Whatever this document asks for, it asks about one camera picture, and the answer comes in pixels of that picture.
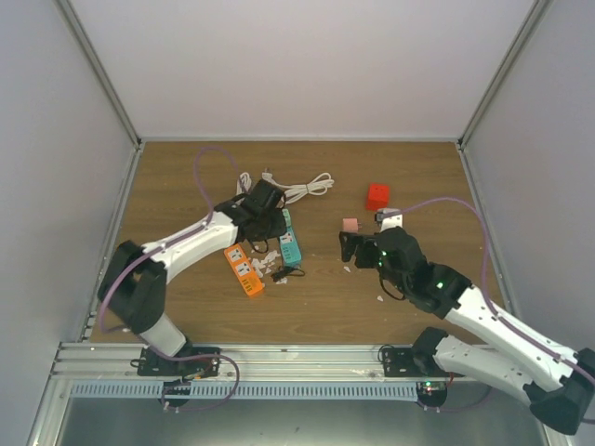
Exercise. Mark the red charger cube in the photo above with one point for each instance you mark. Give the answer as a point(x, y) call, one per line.
point(377, 197)

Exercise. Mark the black charger adapter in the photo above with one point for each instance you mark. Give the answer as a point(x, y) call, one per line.
point(279, 275)

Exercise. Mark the grey slotted cable duct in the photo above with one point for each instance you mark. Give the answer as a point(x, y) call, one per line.
point(248, 390)

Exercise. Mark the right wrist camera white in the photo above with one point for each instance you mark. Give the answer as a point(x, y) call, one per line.
point(389, 218)

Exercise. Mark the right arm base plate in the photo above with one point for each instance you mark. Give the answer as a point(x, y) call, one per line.
point(398, 362)

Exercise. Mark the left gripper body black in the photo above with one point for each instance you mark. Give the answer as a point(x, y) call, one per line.
point(271, 229)

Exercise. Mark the aluminium front rail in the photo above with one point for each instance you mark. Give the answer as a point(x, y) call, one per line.
point(336, 363)

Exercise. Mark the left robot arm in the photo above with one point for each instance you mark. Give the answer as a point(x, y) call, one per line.
point(134, 285)

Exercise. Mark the orange power strip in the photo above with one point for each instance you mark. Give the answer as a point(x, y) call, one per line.
point(243, 270)

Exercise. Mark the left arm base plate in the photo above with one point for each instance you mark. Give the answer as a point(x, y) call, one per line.
point(150, 364)

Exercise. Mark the left aluminium frame post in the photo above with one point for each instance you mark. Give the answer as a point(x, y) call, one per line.
point(76, 27)

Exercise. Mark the aluminium frame post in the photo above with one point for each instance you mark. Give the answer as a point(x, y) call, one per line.
point(531, 21)
point(76, 27)

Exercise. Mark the pink charger cube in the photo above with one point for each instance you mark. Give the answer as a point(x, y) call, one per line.
point(351, 224)

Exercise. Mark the teal power strip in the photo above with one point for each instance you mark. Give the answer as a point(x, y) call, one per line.
point(291, 254)

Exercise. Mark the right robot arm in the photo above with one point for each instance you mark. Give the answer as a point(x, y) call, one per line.
point(554, 381)

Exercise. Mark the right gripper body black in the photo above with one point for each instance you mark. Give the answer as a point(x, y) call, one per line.
point(363, 260)

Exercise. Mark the right aluminium frame post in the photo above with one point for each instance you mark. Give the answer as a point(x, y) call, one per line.
point(531, 21)

